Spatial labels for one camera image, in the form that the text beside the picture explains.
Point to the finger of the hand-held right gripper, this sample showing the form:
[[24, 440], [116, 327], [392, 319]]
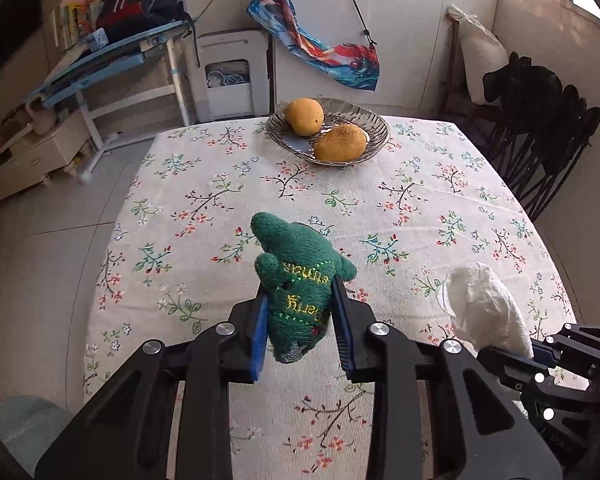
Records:
[[580, 340], [505, 365]]

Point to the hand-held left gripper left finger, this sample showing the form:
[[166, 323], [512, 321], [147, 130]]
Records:
[[260, 340]]

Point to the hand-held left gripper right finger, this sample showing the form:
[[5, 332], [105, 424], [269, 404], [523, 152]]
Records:
[[342, 330]]

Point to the white tissue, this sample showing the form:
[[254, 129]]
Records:
[[485, 305]]

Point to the green knitted plush toy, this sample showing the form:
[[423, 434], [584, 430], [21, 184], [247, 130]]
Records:
[[300, 280]]

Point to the floral tablecloth table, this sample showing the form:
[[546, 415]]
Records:
[[280, 185]]

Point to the yellow mango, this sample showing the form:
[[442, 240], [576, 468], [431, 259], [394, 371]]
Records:
[[340, 144], [305, 116]]

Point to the glass fruit plate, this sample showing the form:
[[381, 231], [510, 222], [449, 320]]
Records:
[[375, 125]]

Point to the black folding chairs bundle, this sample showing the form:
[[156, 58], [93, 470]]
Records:
[[540, 125]]

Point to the teal sofa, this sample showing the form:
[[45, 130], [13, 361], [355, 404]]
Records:
[[25, 430]]

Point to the brown wooden chair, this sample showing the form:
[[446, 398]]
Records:
[[450, 60]]

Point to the white sack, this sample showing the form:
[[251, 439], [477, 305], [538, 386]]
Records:
[[482, 65]]

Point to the white TV stand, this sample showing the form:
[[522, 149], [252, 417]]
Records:
[[30, 155]]

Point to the white cabinet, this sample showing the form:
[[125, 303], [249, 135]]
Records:
[[405, 20]]

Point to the blue study desk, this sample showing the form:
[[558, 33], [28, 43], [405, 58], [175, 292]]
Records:
[[110, 55]]

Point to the dark striped backpack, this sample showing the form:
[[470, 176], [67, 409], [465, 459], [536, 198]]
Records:
[[140, 5]]

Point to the row of books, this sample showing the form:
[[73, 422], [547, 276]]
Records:
[[72, 22]]

